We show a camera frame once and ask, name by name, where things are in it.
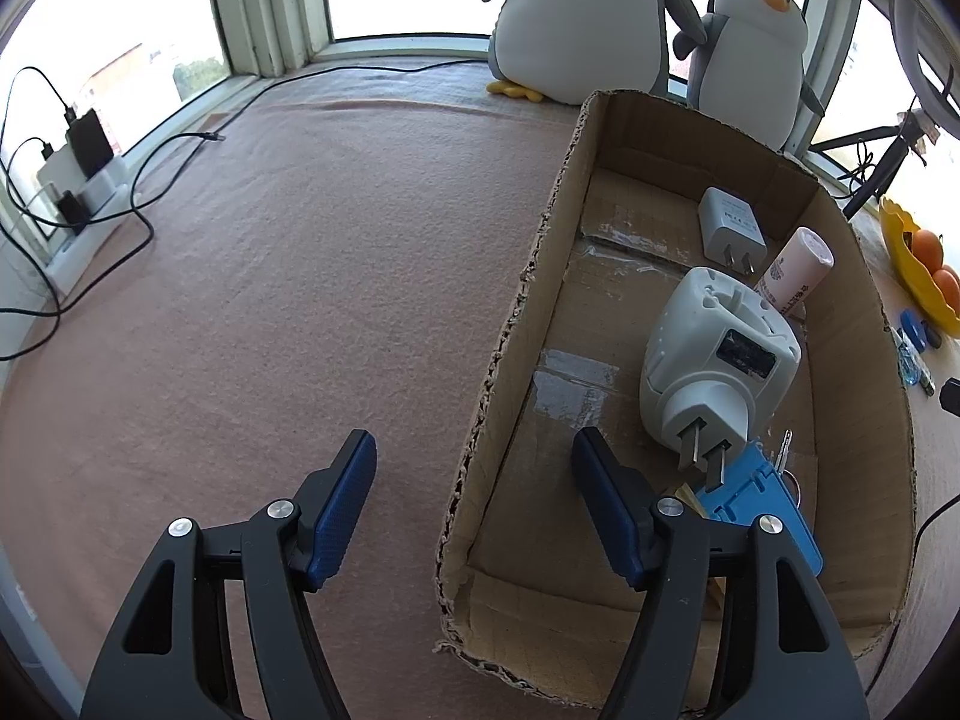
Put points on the small black plug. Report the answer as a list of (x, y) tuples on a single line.
[(73, 210)]

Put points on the black power adapter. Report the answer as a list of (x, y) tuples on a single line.
[(88, 142)]

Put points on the white charger block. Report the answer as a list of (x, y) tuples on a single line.
[(729, 232)]

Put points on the blue phone stand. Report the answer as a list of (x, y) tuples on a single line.
[(753, 487)]

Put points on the patterned white lighter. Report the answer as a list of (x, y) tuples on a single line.
[(927, 382)]

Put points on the orange fruit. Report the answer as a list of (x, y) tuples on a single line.
[(948, 285), (926, 247)]

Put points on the small black cylinder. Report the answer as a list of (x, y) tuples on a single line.
[(949, 396)]

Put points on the pink blanket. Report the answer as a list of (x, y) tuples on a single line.
[(468, 278)]

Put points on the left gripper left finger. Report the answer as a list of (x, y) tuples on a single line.
[(288, 550)]

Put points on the blue round tape measure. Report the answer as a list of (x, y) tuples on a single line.
[(913, 327)]

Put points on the large plush penguin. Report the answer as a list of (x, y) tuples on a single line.
[(565, 50)]

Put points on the small plush penguin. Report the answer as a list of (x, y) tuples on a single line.
[(749, 73)]

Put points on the pink white tube bottle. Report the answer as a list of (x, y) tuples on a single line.
[(797, 269)]

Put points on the yellow fruit bowl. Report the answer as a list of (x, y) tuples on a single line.
[(896, 223)]

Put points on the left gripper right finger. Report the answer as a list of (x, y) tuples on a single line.
[(662, 552)]

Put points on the brown cardboard box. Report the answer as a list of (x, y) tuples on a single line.
[(524, 586)]

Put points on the white round plug adapter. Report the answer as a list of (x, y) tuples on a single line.
[(717, 366)]

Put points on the black tripod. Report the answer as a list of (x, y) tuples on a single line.
[(868, 161)]

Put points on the white power strip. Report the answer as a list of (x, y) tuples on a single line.
[(86, 204)]

